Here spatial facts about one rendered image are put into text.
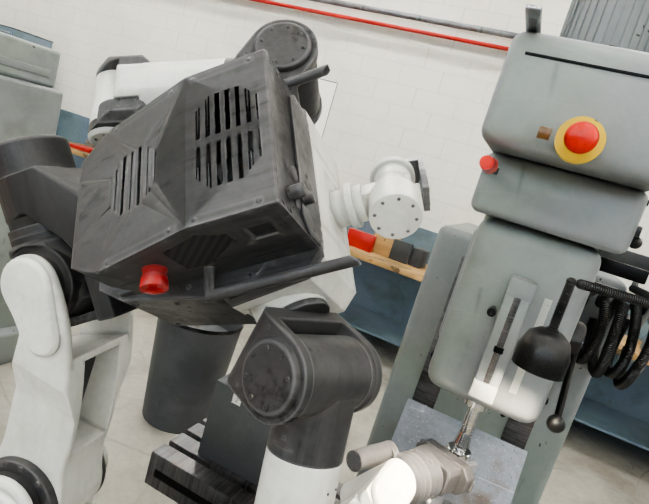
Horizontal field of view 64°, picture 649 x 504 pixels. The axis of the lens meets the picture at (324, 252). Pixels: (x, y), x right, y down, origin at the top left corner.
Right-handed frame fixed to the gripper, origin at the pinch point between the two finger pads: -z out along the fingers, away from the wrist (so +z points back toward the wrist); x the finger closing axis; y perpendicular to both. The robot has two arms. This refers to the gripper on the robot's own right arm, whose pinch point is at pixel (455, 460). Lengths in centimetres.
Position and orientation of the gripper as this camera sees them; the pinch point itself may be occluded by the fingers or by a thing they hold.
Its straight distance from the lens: 110.7
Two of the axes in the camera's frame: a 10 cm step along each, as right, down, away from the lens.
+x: -6.4, -3.3, 6.9
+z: -7.1, -0.8, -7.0
